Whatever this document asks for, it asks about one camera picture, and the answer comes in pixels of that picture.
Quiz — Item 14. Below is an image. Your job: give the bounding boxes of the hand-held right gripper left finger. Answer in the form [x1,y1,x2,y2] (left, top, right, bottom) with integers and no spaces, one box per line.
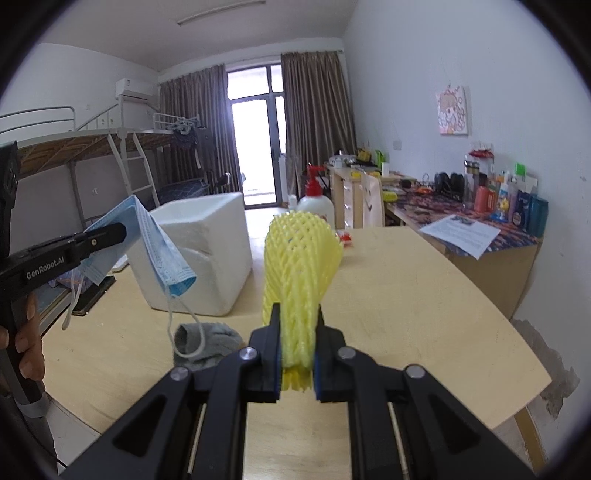
[60,302,282,480]

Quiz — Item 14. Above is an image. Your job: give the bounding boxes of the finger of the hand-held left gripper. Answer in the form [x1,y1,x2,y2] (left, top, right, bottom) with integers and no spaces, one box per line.
[78,222,128,260]
[60,302,282,480]

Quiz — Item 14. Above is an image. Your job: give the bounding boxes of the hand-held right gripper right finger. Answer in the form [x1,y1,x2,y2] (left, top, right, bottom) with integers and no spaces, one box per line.
[313,305,539,480]

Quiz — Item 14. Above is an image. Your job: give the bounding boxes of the blue face mask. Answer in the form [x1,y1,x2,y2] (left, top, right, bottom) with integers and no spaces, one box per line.
[62,195,206,357]

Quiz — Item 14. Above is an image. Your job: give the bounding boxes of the grey sock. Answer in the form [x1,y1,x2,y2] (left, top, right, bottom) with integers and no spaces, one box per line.
[173,323,245,370]

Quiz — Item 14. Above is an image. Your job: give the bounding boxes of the white foam box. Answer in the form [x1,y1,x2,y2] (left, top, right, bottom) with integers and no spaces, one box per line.
[130,191,253,317]

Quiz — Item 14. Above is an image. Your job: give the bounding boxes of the yellow foam fruit net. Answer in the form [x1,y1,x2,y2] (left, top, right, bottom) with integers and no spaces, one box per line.
[262,211,344,393]

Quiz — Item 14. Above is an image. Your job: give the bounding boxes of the person's left hand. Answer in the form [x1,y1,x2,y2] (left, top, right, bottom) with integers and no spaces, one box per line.
[0,293,47,395]

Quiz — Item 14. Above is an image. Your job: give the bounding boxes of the black smartphone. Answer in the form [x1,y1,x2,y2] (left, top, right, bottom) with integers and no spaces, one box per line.
[71,276,116,317]

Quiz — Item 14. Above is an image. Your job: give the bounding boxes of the white bunk bed ladder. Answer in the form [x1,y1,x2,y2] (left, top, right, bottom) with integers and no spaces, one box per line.
[107,131,161,208]

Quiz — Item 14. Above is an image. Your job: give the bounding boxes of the blue checked bedding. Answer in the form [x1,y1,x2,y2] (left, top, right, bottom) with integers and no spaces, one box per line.
[157,179,208,199]

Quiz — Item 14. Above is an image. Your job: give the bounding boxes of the white metal bunk bed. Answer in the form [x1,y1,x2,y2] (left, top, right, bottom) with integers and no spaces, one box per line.
[0,105,134,324]
[134,111,213,204]

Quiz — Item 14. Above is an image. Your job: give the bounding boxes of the dark hanging clothes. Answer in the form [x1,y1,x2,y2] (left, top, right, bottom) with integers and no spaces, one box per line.
[172,124,199,151]

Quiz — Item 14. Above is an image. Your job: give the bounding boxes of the white air conditioner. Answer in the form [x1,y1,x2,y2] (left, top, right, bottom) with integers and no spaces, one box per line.
[115,78,153,102]

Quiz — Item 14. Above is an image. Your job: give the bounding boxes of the brown curtain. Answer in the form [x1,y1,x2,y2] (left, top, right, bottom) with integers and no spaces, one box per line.
[281,50,357,204]
[158,65,241,195]

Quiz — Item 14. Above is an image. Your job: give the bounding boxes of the white lotion bottle red pump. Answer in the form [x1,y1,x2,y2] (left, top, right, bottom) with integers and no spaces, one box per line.
[298,164,335,232]

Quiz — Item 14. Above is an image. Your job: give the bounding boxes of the wooden chair with smiley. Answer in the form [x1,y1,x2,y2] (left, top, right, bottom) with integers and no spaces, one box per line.
[359,171,386,229]

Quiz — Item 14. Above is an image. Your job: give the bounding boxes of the person's grey clothing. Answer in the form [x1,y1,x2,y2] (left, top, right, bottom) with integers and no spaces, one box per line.
[0,392,61,478]

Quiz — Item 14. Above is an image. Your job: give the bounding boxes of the wooden desk with drawers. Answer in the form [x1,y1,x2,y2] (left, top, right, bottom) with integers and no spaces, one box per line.
[325,161,416,229]

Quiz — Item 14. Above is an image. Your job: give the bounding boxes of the glass balcony door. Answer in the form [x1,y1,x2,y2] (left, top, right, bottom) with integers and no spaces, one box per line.
[225,64,286,206]

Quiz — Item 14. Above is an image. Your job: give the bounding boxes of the white paper sheet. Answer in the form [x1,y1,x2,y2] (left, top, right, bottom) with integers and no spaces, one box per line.
[419,213,502,259]

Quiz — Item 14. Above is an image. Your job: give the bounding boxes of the wooden desk with printed mat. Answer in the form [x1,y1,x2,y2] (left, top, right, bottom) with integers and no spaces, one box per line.
[385,185,550,319]

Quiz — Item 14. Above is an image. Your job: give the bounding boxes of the black headphones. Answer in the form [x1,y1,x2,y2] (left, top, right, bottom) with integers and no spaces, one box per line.
[434,172,465,201]

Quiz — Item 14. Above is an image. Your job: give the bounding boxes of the clear water bottle red lid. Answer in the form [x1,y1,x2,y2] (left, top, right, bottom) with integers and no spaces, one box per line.
[463,154,483,210]

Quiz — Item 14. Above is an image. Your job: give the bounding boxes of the row of toiletry bottles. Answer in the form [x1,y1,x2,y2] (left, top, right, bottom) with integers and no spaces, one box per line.
[473,161,549,238]

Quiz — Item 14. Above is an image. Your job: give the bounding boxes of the ceiling tube light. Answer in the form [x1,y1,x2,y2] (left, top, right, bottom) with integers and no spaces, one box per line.
[178,0,267,26]

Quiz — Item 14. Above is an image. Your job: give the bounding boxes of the pink cartoon wall poster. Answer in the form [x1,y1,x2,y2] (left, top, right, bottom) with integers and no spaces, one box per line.
[435,85,469,136]

